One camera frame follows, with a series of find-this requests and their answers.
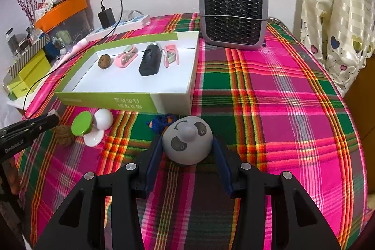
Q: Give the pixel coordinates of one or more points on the striped cardboard box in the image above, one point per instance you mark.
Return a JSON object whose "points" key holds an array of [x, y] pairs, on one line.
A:
{"points": [[26, 56]]}

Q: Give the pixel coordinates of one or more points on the pink and mint clip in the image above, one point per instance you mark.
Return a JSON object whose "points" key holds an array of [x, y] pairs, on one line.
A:
{"points": [[126, 56]]}

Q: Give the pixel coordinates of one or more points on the white power strip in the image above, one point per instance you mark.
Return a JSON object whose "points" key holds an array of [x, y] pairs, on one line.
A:
{"points": [[131, 24]]}

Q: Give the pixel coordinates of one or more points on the brown wooden cabinet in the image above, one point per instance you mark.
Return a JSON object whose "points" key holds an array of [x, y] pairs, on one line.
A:
{"points": [[361, 121]]}

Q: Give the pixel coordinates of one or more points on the pink plaid tablecloth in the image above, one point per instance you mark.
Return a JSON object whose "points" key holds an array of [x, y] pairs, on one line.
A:
{"points": [[278, 121]]}

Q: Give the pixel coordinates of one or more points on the pink and grey clip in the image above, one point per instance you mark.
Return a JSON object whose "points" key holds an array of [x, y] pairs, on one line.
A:
{"points": [[170, 56]]}

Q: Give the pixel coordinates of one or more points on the glass jar dark lid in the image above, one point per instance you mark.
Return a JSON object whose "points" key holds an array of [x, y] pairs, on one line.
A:
{"points": [[11, 40]]}

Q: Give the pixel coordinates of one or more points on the black handheld device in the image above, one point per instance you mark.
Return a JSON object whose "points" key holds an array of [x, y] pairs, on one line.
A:
{"points": [[150, 61]]}

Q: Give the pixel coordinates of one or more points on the grey portable heater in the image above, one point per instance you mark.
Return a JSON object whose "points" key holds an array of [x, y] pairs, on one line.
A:
{"points": [[234, 12]]}

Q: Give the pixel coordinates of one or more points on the black charger adapter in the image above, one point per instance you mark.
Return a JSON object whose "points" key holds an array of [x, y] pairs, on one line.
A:
{"points": [[107, 17]]}

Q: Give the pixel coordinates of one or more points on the white round case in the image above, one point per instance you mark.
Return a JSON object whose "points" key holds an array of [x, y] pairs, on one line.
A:
{"points": [[54, 113]]}

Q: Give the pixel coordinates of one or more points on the heart print curtain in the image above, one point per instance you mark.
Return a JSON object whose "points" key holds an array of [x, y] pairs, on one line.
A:
{"points": [[331, 18]]}

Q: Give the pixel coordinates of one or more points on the pink and white tube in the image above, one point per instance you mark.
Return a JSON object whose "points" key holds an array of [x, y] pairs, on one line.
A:
{"points": [[77, 48]]}

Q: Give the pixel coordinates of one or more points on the white panda-shaped gadget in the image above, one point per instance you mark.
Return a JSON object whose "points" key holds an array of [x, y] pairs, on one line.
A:
{"points": [[187, 144]]}

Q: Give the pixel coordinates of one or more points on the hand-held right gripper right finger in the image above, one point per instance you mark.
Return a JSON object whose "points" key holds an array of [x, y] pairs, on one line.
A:
{"points": [[222, 163]]}

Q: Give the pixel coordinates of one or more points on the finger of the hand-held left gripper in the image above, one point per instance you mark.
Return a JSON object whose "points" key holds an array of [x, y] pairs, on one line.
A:
{"points": [[35, 125]]}

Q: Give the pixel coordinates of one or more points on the brown walnut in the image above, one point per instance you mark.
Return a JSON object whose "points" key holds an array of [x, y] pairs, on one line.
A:
{"points": [[64, 135], [105, 62]]}

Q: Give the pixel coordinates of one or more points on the person's left hand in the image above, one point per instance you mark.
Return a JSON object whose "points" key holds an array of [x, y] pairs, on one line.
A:
{"points": [[14, 176]]}

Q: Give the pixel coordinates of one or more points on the white plug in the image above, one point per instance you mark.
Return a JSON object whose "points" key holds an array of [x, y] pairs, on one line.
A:
{"points": [[131, 14]]}

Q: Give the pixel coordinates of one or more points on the blue and orange knitted toy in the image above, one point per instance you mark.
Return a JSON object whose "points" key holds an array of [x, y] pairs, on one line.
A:
{"points": [[159, 122]]}

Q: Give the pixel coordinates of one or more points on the yellow-green cardboard box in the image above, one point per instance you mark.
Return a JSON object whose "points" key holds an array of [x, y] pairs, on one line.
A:
{"points": [[29, 74]]}

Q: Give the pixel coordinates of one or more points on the green mushroom-shaped toy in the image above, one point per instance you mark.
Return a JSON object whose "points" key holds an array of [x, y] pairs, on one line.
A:
{"points": [[81, 123]]}

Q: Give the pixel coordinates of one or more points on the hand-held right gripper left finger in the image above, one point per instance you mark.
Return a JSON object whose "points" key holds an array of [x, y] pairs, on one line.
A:
{"points": [[153, 162]]}

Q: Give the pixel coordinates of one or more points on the white ball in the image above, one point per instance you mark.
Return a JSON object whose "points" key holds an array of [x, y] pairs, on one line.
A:
{"points": [[104, 118]]}

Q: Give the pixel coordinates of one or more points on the green and white cardboard box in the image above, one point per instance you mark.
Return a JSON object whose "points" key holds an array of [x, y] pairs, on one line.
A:
{"points": [[123, 86]]}

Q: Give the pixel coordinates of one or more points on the clear storage box orange lid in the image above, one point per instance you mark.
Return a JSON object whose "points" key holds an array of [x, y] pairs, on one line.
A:
{"points": [[63, 11]]}

